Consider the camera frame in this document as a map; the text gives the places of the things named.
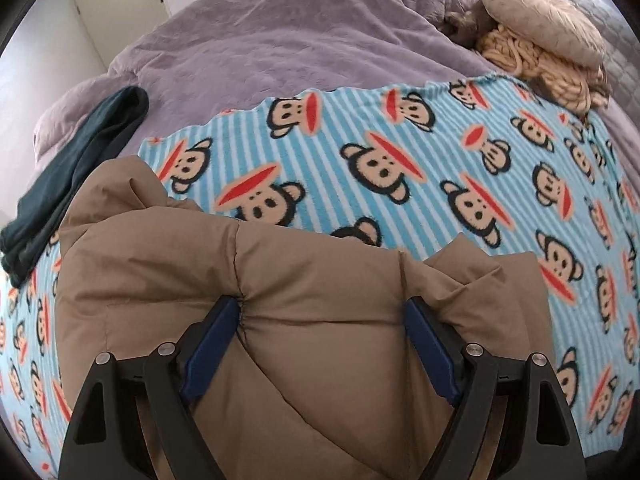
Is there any dark teal garment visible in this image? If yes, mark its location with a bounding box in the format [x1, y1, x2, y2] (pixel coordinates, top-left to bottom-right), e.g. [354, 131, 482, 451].
[0, 86, 150, 288]

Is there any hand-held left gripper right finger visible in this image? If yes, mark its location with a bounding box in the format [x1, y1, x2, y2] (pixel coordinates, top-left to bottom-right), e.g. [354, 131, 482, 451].
[403, 296, 586, 480]

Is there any blue striped monkey print blanket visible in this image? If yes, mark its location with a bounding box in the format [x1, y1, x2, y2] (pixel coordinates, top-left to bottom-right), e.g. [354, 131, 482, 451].
[0, 74, 640, 476]

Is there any beige pillow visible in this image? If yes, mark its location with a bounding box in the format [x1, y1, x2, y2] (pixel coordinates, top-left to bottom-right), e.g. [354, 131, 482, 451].
[481, 0, 607, 72]

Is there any grey quilted bedspread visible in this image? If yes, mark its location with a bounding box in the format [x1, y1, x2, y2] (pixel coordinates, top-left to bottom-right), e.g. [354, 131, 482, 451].
[472, 0, 640, 128]

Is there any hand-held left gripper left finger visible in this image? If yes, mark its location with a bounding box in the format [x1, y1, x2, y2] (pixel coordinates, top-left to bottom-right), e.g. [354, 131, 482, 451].
[59, 295, 241, 480]

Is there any cream chunky knitted throw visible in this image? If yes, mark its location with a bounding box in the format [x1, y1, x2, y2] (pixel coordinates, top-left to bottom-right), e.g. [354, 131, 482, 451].
[475, 27, 613, 117]

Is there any purple plush duvet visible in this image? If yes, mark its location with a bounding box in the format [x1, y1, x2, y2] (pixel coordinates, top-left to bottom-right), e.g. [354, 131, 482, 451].
[32, 0, 640, 173]

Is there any grey fuzzy cloth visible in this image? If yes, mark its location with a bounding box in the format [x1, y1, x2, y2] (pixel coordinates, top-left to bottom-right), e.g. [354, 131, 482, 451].
[444, 2, 501, 50]

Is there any tan puffer jacket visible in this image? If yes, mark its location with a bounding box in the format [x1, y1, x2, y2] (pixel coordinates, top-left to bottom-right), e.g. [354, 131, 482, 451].
[52, 156, 558, 480]

